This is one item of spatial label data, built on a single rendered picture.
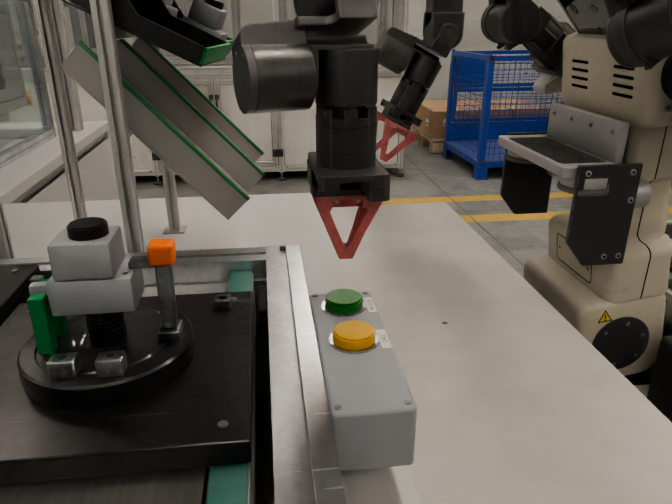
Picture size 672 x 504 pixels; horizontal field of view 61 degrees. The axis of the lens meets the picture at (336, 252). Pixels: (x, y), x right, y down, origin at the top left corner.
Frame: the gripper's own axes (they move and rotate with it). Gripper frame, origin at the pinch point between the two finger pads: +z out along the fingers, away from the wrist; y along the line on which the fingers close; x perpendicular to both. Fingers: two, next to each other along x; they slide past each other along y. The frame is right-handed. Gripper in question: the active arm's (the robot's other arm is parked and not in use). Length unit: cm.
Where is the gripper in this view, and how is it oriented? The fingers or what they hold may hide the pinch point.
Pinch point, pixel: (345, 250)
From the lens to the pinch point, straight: 58.2
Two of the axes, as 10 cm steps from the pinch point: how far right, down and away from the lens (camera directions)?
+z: 0.0, 9.2, 3.8
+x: 9.9, -0.5, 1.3
